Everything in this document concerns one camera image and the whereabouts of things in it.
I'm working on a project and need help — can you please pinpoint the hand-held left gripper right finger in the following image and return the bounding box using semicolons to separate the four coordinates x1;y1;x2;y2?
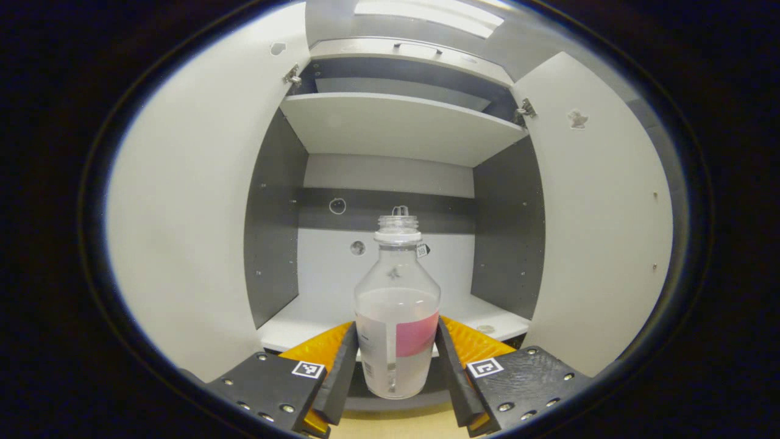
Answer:
434;315;594;439

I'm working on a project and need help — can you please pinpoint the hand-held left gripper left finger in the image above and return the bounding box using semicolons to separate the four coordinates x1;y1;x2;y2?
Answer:
204;321;360;439

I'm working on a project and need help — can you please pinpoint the large ceiling light panel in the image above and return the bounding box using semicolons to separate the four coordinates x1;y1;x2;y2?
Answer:
353;0;506;39

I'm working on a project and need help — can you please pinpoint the clear bottle with pink label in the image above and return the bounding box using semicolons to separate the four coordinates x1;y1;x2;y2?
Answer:
354;206;441;401

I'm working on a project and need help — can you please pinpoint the grey cabinet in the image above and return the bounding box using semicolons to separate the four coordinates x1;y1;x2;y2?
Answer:
244;37;547;413

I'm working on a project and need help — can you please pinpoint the grey cabinet door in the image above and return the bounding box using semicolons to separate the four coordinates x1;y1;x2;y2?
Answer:
106;2;312;382
512;51;675;379

